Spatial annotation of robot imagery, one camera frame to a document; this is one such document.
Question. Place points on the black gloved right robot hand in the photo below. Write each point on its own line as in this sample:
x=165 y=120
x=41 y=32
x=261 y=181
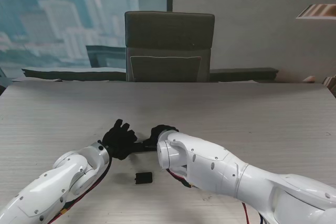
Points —
x=155 y=134

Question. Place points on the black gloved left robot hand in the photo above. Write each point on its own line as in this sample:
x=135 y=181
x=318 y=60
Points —
x=119 y=141

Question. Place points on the black remote control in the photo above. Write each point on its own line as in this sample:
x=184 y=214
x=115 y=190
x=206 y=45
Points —
x=137 y=147

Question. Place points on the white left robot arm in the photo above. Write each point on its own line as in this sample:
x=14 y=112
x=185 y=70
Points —
x=52 y=182

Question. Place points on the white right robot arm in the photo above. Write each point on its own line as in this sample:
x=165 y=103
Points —
x=236 y=174

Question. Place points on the black battery cover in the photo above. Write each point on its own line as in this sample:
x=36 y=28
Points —
x=144 y=178

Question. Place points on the dark foam mat stack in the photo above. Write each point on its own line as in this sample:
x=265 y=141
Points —
x=73 y=74
x=244 y=74

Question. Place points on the grey office chair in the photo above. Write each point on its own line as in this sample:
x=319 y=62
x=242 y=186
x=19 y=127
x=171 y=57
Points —
x=168 y=40

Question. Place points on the flat cardboard sheet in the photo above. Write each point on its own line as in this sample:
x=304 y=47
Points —
x=34 y=79

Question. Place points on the city skyline backdrop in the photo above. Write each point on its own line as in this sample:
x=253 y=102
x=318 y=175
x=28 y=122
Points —
x=39 y=11

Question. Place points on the small pale wooden piece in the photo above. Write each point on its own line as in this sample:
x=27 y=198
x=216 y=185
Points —
x=309 y=79

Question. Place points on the light wooden stack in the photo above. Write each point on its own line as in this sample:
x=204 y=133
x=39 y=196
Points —
x=330 y=83

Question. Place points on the wooden shelf board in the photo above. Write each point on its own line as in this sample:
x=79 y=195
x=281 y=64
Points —
x=317 y=11

